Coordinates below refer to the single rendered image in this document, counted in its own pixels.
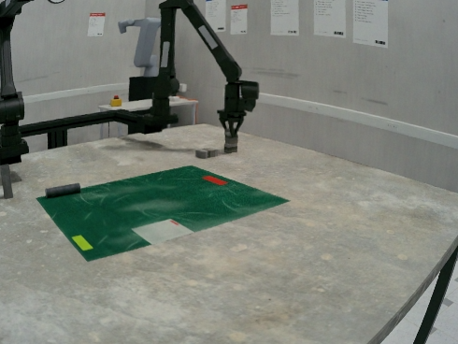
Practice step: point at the green flat mat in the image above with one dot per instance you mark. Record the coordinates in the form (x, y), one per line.
(128, 214)

